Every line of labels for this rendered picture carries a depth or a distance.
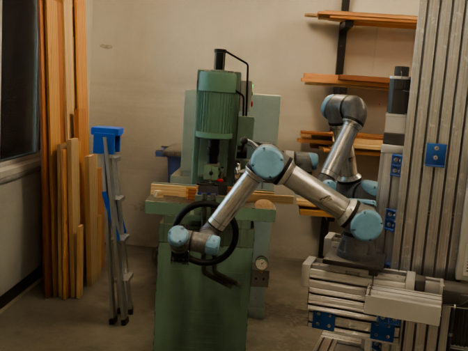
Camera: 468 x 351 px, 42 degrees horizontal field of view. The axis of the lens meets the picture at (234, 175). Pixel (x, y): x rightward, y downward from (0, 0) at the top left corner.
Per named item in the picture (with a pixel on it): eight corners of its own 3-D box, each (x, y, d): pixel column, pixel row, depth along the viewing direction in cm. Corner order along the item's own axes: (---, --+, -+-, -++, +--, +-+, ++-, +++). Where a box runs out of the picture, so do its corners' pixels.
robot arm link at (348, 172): (356, 210, 288) (339, 99, 271) (333, 205, 300) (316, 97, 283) (373, 201, 294) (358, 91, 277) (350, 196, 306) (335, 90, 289)
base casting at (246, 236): (157, 242, 282) (158, 223, 281) (170, 216, 339) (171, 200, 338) (254, 248, 282) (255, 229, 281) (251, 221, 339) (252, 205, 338)
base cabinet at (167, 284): (149, 386, 292) (157, 242, 282) (163, 338, 349) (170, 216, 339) (243, 393, 292) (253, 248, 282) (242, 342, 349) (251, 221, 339)
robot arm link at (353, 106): (381, 104, 271) (335, 203, 264) (363, 103, 280) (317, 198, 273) (367, 91, 264) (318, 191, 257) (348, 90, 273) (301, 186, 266)
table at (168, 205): (141, 217, 271) (141, 204, 270) (150, 205, 301) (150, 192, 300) (277, 227, 271) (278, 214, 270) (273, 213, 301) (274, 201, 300)
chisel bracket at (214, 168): (203, 182, 290) (204, 164, 288) (205, 178, 304) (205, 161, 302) (219, 183, 290) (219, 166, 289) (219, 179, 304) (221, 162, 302)
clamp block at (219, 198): (192, 214, 270) (193, 194, 269) (194, 208, 284) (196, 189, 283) (225, 216, 271) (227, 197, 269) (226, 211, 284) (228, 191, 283)
